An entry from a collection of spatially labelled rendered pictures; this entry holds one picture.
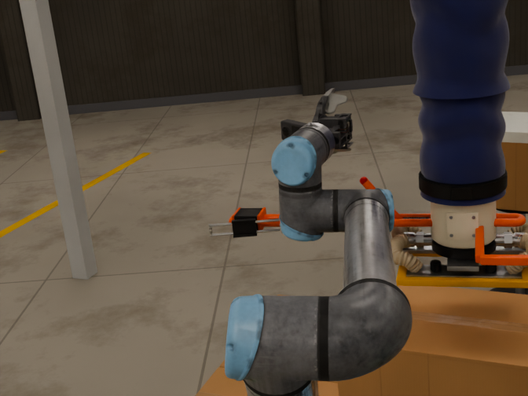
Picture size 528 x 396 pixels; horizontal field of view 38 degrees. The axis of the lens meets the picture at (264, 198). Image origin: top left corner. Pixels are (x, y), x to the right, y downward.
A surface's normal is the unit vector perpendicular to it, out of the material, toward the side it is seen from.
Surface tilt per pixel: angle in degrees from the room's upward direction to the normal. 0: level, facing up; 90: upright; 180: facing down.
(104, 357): 0
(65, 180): 90
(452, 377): 90
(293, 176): 85
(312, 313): 26
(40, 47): 90
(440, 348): 0
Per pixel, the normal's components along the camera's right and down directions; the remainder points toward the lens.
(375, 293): 0.15, -0.90
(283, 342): -0.11, -0.12
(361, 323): 0.28, -0.44
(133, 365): -0.10, -0.94
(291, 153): -0.36, 0.28
